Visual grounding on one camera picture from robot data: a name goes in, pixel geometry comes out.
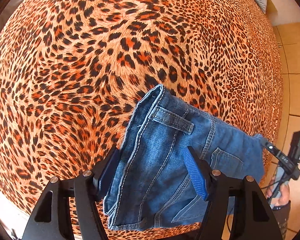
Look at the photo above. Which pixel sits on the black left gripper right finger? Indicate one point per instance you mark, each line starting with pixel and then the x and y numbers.
pixel 252 218

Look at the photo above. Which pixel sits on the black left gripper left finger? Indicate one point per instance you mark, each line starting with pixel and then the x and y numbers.
pixel 50 218

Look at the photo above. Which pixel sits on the leopard print bedspread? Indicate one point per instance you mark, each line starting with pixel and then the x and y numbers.
pixel 73 71

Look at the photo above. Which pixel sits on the beige wooden wardrobe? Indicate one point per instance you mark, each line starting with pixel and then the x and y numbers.
pixel 288 37

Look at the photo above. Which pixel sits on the blue denim jeans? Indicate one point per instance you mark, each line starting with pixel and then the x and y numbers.
pixel 151 187

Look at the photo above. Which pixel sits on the person's right hand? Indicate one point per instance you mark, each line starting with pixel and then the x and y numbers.
pixel 277 191

